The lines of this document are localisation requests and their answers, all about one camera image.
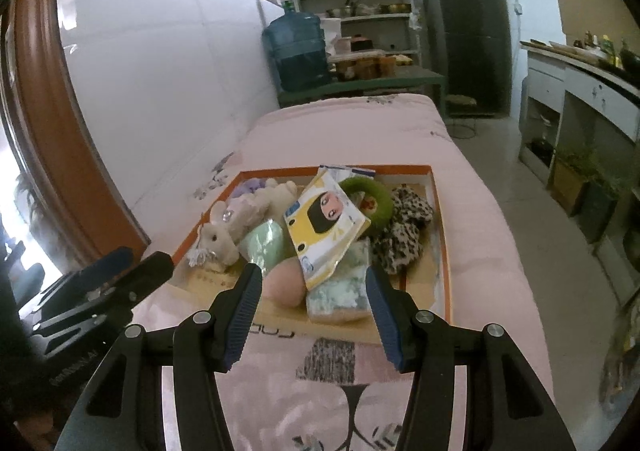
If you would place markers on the green bar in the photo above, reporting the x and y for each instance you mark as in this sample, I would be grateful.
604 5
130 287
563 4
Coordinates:
385 201

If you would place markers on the dark refrigerator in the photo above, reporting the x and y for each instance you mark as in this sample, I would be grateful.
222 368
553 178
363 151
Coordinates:
460 31

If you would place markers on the yellow and white plastic packet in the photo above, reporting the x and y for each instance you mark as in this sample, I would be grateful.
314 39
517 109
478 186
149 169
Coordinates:
320 226

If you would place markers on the peach egg-shaped sponge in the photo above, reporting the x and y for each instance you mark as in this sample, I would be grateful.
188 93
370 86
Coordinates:
285 281

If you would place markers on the brown wooden door frame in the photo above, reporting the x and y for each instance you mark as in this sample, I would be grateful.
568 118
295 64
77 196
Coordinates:
50 131

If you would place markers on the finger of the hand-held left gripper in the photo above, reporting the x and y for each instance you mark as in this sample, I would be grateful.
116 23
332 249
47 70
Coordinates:
117 257
150 273

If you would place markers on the potted plant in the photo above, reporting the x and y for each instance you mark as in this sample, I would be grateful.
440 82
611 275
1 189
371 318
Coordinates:
597 211
570 181

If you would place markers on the cardboard sheet on wall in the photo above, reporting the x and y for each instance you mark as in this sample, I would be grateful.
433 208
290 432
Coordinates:
585 6

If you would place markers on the beige and purple plush toy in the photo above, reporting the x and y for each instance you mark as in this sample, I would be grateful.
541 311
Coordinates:
225 241

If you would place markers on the row of condiment bottles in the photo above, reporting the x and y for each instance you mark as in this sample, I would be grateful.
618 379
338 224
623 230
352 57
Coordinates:
606 48

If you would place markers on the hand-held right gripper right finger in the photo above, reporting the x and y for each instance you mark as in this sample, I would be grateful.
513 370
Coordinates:
387 321

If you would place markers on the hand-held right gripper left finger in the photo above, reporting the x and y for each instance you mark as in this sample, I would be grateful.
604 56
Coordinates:
245 311

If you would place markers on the mint green sponge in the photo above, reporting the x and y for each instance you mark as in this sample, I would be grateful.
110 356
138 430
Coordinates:
262 241

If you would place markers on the cardboard box with orange rim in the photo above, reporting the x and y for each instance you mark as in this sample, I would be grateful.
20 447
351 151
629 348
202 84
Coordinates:
435 211

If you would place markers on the blue water jug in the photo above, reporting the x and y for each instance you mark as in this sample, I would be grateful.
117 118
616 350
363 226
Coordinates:
297 46

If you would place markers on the purple and white plastic packet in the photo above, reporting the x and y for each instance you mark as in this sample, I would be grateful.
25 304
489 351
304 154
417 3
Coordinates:
360 171

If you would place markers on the person's dark clothing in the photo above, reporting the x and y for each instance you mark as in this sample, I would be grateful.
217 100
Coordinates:
20 406

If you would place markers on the leopard print scrunchie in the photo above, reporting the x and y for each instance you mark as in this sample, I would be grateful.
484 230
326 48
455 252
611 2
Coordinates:
405 236

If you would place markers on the white kitchen counter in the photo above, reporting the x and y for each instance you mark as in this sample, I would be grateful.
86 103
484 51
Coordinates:
585 86

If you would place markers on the small round stool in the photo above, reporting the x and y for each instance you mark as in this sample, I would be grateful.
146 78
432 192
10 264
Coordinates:
462 102

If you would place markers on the white container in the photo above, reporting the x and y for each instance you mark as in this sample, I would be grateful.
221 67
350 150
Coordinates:
330 33

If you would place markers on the row of brown jars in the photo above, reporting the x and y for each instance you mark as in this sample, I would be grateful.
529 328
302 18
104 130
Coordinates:
370 67

